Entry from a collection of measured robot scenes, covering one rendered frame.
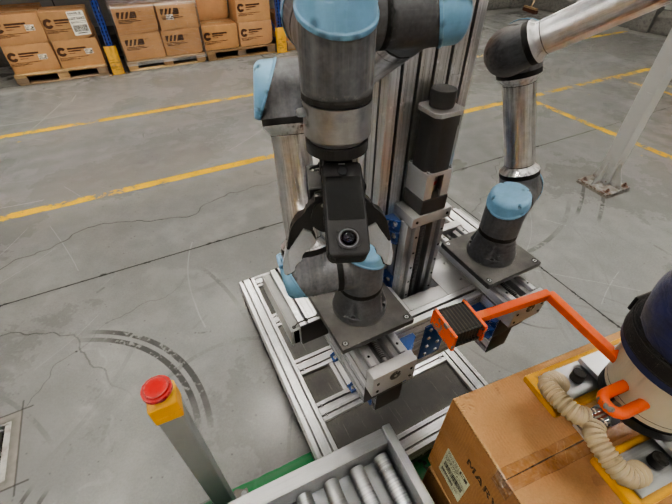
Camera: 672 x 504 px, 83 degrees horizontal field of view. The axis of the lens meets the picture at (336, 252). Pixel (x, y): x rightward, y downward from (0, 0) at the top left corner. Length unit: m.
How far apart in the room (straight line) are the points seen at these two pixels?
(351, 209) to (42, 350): 2.52
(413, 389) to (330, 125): 1.63
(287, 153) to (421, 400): 1.37
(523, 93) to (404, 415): 1.34
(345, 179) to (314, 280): 0.49
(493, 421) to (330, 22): 0.94
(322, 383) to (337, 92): 1.63
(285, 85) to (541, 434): 0.97
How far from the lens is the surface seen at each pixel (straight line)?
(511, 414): 1.11
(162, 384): 1.03
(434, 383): 1.96
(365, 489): 1.38
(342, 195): 0.42
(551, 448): 1.11
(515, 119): 1.24
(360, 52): 0.39
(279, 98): 0.83
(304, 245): 0.50
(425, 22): 0.51
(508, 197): 1.20
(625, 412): 0.92
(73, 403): 2.48
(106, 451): 2.26
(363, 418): 1.83
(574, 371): 1.04
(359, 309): 1.00
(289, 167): 0.85
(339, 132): 0.41
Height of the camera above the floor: 1.87
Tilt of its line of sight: 42 degrees down
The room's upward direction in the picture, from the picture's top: straight up
